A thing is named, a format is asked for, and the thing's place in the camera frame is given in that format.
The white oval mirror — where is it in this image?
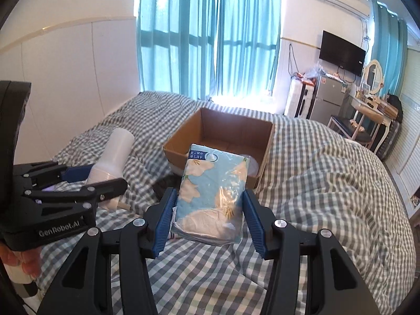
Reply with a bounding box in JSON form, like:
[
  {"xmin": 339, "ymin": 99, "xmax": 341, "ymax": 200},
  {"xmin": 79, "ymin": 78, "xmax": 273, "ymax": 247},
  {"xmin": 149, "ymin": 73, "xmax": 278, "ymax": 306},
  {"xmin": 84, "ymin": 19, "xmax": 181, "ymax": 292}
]
[{"xmin": 361, "ymin": 60, "xmax": 385, "ymax": 96}]

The person's left hand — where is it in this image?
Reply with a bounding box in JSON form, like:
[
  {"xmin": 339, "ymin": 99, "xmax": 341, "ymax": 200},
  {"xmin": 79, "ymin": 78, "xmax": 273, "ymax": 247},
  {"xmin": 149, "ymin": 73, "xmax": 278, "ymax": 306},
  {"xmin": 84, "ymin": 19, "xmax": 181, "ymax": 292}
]
[{"xmin": 0, "ymin": 242, "xmax": 42, "ymax": 278}]

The teal window curtain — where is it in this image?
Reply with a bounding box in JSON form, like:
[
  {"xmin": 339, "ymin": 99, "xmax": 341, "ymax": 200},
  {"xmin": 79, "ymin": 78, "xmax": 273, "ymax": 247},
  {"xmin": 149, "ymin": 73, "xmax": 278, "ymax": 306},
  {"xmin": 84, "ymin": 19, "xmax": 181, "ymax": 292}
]
[{"xmin": 136, "ymin": 0, "xmax": 283, "ymax": 98}]

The silver fridge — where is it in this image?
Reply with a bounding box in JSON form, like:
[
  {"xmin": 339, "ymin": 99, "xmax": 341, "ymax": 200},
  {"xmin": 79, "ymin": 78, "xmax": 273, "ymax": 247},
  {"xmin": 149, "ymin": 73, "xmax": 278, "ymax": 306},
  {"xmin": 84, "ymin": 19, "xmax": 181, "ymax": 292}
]
[{"xmin": 310, "ymin": 74, "xmax": 350, "ymax": 126}]

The black bag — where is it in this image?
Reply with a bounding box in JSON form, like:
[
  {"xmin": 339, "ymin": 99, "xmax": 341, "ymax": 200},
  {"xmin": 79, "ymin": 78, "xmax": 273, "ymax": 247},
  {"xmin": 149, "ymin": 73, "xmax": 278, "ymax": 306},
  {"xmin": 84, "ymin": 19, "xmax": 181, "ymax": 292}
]
[{"xmin": 385, "ymin": 94, "xmax": 403, "ymax": 123}]

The black stool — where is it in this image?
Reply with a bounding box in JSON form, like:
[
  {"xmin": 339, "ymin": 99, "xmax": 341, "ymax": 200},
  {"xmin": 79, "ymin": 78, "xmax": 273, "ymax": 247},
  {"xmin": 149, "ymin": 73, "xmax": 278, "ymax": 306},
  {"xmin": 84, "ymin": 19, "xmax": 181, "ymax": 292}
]
[{"xmin": 327, "ymin": 115, "xmax": 373, "ymax": 145}]

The dark striped case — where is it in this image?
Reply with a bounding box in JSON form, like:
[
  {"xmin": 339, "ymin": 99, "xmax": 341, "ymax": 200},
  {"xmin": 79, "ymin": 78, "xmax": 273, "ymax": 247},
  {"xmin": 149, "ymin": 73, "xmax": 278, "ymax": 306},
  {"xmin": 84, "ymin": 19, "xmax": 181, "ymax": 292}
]
[{"xmin": 374, "ymin": 121, "xmax": 400, "ymax": 161}]

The grey checked blanket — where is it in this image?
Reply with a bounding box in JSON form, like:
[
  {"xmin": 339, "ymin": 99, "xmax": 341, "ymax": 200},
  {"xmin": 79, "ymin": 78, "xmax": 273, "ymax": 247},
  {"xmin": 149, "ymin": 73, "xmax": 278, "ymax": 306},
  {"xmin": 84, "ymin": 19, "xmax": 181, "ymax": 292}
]
[{"xmin": 33, "ymin": 90, "xmax": 418, "ymax": 315}]

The white suitcase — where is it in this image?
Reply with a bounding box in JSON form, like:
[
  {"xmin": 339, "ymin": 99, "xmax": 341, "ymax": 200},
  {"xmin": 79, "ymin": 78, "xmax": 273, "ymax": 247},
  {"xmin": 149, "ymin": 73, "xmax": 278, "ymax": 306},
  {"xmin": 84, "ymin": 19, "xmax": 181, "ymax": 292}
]
[{"xmin": 284, "ymin": 78, "xmax": 317, "ymax": 119}]

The blue floral tissue pack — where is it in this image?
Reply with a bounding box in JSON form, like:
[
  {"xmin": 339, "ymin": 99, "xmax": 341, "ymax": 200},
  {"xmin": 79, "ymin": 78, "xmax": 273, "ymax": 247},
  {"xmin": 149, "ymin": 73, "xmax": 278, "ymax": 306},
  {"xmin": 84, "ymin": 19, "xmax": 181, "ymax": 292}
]
[{"xmin": 171, "ymin": 143, "xmax": 252, "ymax": 246}]

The clear plastic bag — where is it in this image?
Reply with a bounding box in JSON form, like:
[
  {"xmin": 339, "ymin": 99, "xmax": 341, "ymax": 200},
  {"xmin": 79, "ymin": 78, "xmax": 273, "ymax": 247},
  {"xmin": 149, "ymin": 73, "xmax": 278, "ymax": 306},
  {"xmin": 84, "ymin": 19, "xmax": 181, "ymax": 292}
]
[{"xmin": 293, "ymin": 66, "xmax": 329, "ymax": 85}]

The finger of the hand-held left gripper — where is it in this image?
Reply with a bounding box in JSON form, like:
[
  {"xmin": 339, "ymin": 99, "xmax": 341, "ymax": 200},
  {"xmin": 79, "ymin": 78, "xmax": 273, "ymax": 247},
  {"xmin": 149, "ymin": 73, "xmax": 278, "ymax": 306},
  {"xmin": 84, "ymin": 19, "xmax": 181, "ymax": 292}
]
[
  {"xmin": 15, "ymin": 161, "xmax": 96, "ymax": 190},
  {"xmin": 23, "ymin": 177, "xmax": 128, "ymax": 209}
]

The cardboard box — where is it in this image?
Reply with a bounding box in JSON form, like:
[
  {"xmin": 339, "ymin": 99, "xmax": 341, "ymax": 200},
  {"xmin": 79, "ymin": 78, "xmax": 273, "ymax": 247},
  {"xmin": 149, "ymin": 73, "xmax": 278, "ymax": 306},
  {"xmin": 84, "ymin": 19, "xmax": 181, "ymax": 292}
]
[{"xmin": 163, "ymin": 107, "xmax": 275, "ymax": 190}]

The teal narrow curtain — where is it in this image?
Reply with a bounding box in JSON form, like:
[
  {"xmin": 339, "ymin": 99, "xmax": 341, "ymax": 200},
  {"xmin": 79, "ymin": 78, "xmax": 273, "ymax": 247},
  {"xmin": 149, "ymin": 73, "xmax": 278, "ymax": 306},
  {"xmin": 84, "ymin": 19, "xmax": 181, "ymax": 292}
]
[{"xmin": 371, "ymin": 0, "xmax": 409, "ymax": 106}]

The black television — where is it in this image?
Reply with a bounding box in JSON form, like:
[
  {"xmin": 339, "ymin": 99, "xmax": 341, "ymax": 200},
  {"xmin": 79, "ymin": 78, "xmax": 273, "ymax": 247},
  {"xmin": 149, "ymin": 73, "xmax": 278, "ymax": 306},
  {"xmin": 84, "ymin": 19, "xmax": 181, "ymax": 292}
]
[{"xmin": 319, "ymin": 30, "xmax": 367, "ymax": 77}]

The white dressing table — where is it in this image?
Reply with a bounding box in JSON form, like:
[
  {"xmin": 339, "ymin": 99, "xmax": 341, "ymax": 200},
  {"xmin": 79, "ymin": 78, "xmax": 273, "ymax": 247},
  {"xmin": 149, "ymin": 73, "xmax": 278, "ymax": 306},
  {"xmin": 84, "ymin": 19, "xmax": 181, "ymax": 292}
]
[{"xmin": 349, "ymin": 96, "xmax": 393, "ymax": 152}]

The white round lid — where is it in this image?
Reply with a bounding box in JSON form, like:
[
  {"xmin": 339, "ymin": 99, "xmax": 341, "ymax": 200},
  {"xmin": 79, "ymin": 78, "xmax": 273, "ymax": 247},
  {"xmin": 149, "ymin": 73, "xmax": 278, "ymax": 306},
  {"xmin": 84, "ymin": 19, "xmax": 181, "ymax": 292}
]
[{"xmin": 244, "ymin": 157, "xmax": 262, "ymax": 180}]

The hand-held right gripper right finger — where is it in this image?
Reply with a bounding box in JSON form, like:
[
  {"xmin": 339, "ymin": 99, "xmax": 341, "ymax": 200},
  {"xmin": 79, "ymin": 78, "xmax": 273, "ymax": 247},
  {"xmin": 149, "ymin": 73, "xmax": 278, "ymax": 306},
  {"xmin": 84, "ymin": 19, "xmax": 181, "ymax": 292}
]
[{"xmin": 242, "ymin": 188, "xmax": 372, "ymax": 315}]

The white hair dryer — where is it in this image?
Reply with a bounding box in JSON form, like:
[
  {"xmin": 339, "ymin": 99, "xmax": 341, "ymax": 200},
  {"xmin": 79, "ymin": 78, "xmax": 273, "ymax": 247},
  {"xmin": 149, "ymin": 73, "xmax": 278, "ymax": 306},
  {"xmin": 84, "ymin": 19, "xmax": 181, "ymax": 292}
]
[{"xmin": 86, "ymin": 128, "xmax": 136, "ymax": 211}]

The white louvered cabinet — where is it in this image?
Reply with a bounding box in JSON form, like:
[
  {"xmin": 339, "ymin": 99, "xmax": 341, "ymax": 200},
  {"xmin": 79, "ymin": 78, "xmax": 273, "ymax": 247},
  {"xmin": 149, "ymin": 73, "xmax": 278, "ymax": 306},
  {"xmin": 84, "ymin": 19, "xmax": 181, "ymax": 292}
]
[{"xmin": 383, "ymin": 49, "xmax": 420, "ymax": 218}]

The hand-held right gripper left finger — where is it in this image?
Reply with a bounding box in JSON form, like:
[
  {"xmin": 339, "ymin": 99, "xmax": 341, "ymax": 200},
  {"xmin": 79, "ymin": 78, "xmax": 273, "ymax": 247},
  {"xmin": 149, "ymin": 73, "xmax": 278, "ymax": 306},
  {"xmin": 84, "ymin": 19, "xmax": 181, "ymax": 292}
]
[{"xmin": 36, "ymin": 187, "xmax": 179, "ymax": 315}]

